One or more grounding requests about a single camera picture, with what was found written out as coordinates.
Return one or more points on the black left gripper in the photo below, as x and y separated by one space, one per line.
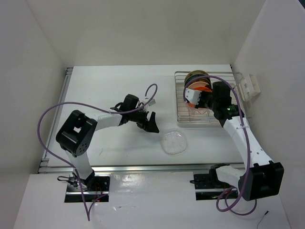
150 125

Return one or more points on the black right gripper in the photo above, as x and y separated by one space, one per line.
202 94

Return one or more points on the brown patterned plate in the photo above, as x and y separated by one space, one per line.
204 79

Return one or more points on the orange plate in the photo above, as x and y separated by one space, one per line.
199 88

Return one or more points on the cream plate with black patch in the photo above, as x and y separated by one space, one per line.
200 83

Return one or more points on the clear glass plate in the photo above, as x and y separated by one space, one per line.
195 111
173 142

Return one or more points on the blue patterned plate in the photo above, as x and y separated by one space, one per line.
189 77

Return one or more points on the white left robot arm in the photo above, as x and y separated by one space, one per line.
75 136

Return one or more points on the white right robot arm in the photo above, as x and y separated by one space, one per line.
262 177

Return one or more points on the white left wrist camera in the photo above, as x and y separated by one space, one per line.
148 103

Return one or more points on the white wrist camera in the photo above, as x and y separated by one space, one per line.
192 96
148 103

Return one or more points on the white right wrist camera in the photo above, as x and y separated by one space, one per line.
192 96

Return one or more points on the metal wire dish rack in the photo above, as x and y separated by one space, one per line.
183 116

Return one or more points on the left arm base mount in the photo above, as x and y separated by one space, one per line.
98 191

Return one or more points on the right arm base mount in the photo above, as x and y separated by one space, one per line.
207 186

